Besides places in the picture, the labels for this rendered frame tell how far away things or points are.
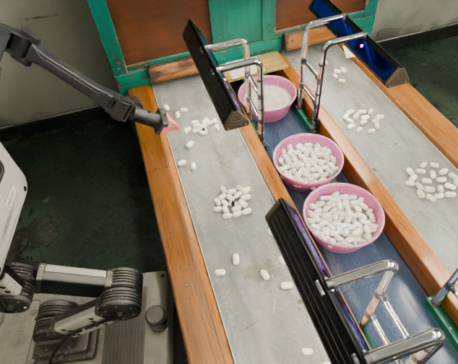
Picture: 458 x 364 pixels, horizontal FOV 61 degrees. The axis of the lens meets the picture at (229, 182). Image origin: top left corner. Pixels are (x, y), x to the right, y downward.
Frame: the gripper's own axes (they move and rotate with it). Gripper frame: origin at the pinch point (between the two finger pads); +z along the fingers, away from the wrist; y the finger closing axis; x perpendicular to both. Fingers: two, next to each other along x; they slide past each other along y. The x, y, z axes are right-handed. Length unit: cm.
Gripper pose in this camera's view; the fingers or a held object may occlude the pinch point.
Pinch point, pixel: (177, 127)
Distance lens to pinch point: 157.9
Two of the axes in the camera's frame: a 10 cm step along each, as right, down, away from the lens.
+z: 7.9, 2.1, 5.8
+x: -5.4, 6.7, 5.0
